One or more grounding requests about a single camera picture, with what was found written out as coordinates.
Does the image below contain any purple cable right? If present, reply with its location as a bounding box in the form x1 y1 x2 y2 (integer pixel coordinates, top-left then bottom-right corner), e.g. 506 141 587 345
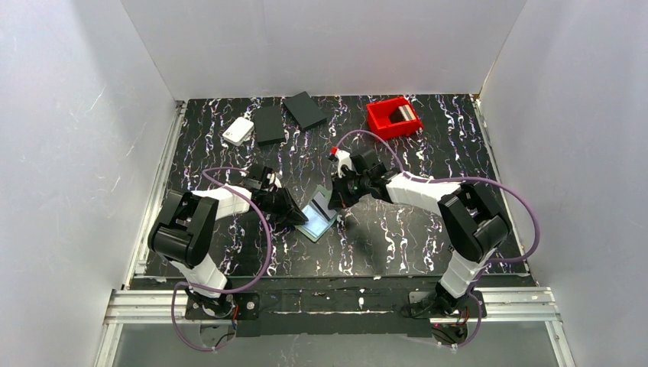
335 129 541 348

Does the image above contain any black flat box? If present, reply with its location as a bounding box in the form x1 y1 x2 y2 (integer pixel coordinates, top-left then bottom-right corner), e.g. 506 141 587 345
253 106 287 147

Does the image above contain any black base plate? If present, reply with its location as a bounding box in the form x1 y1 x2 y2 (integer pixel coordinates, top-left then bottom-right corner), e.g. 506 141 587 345
185 276 488 343

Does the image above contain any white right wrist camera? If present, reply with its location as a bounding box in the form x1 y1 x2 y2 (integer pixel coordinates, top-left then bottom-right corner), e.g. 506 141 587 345
329 146 354 177

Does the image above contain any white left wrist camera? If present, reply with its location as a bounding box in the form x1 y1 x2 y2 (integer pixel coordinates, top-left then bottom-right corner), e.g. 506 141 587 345
267 172 283 191

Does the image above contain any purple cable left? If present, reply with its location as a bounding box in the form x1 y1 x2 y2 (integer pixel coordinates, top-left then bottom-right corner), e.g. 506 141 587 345
170 167 274 352

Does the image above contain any purple cable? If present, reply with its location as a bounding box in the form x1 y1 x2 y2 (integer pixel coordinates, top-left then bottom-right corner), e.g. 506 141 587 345
335 129 541 348
170 167 274 352

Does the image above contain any dark striped credit card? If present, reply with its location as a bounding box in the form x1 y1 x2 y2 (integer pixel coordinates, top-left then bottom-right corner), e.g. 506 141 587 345
389 104 417 124

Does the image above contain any white small box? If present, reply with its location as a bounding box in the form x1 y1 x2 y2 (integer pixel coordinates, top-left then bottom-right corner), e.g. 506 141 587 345
222 117 254 146

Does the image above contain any mint green card holder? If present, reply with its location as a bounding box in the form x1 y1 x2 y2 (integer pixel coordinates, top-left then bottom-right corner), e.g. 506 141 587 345
296 185 339 242

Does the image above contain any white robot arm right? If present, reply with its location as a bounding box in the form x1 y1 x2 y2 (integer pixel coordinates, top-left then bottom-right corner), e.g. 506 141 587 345
328 148 511 300

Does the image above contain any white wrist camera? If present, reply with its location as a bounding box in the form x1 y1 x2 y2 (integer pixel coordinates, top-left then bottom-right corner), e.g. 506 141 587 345
329 146 354 177
267 172 283 191

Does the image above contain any black flat box angled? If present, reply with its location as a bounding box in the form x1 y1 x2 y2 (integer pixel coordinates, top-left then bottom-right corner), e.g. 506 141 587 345
283 91 327 131

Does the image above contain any aluminium rail frame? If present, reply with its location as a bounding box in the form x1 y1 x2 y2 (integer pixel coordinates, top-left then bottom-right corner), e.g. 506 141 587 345
95 287 575 366

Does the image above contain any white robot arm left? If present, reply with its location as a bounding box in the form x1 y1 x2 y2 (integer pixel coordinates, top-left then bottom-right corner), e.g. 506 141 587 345
147 164 308 300

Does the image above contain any red plastic bin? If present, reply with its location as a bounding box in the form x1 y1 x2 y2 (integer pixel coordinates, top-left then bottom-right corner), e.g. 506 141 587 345
366 96 423 141

